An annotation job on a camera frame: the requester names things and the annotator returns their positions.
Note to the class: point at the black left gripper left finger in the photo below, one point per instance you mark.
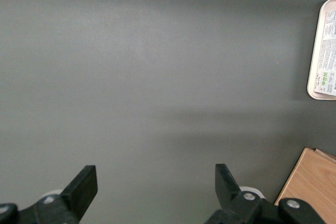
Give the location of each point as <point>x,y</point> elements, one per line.
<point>81,187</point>

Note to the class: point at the shortbread biscuit box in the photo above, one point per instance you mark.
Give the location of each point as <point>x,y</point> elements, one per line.
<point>328,56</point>

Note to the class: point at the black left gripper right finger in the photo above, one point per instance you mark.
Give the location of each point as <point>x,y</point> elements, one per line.
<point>227,192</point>

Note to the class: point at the white rectangular tray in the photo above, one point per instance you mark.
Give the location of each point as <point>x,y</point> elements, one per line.
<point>315,82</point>

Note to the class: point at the light wooden board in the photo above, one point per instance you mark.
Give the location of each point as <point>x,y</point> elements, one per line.
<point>309,182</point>

